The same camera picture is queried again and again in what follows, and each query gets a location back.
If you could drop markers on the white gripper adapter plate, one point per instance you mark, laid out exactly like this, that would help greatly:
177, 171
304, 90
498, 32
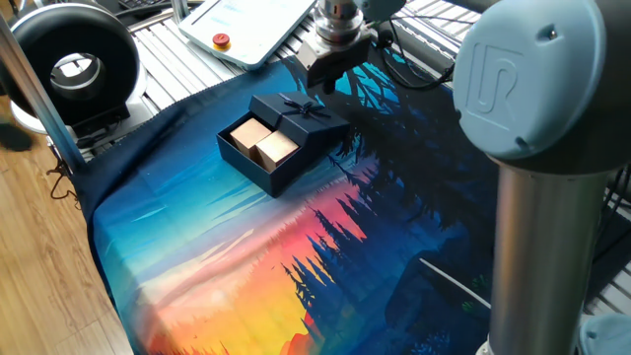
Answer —
340, 44

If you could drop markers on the navy gift box lid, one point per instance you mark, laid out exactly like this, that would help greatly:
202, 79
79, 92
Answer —
310, 123

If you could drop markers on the white teach pendant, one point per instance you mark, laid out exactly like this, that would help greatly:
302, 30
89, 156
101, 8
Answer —
246, 24

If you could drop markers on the sunset forest print tablecloth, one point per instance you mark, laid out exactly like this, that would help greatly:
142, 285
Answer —
222, 236

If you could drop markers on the aluminium frame post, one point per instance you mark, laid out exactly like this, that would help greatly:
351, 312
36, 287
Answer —
44, 108

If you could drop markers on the wooden block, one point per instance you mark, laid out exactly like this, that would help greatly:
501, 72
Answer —
277, 148
250, 134

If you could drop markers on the grey Schunk gripper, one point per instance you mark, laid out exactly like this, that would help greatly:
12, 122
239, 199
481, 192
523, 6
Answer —
340, 64

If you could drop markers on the navy gift box base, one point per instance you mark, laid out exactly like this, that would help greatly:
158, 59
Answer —
273, 180

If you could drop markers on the silver force torque sensor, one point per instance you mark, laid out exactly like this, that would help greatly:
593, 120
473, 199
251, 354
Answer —
339, 22

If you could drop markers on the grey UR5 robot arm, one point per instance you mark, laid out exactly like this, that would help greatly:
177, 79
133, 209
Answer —
542, 246

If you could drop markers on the short silver post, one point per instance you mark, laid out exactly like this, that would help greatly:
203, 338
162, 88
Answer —
179, 10

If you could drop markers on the black keyboard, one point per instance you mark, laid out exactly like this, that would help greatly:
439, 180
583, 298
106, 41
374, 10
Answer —
140, 3

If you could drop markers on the aluminium linear rail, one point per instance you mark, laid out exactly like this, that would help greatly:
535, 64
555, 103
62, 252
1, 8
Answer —
429, 44

